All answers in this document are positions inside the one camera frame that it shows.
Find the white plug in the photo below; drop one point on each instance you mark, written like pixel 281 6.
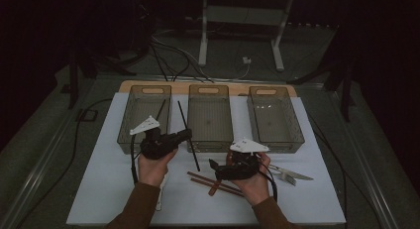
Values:
pixel 246 60

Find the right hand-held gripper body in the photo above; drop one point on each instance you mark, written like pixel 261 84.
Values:
pixel 242 171

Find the white ceramic spoon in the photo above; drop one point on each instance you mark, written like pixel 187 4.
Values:
pixel 160 196

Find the black stand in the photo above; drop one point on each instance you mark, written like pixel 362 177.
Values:
pixel 73 87
pixel 345 96

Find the white table mat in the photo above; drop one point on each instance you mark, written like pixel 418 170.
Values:
pixel 99 189

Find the metal fork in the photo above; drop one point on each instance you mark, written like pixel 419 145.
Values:
pixel 290 179

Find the white metal stand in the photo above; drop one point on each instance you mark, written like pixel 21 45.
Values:
pixel 244 16

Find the brown wooden chopstick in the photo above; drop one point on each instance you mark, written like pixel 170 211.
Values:
pixel 204 177
pixel 201 182

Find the smoky transparent plastic bin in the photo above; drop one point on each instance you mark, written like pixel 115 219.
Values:
pixel 274 123
pixel 142 106
pixel 209 116

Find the metal knife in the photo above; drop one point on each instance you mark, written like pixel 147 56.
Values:
pixel 297 175

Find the person's right hand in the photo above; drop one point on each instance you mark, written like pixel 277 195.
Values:
pixel 257 189

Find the person's left hand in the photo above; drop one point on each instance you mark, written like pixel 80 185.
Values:
pixel 153 171

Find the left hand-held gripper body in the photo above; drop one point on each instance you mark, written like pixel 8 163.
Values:
pixel 157 144

